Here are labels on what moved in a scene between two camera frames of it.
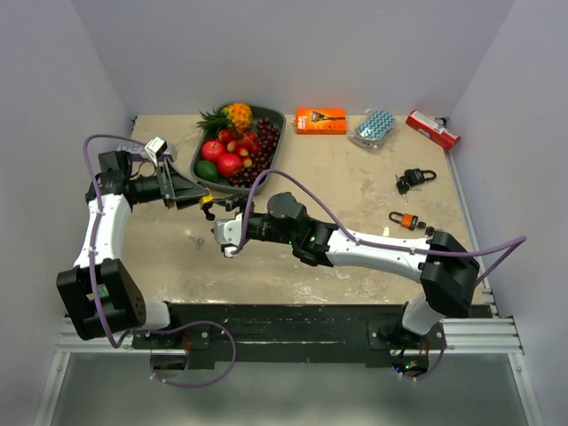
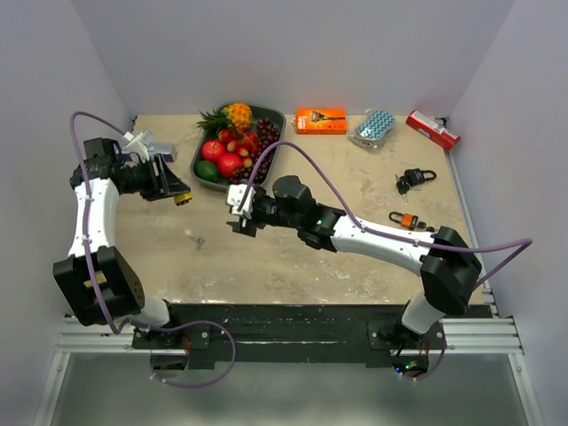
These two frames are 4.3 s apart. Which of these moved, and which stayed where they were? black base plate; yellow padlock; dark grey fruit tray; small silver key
Moved: yellow padlock
Stayed: black base plate; dark grey fruit tray; small silver key
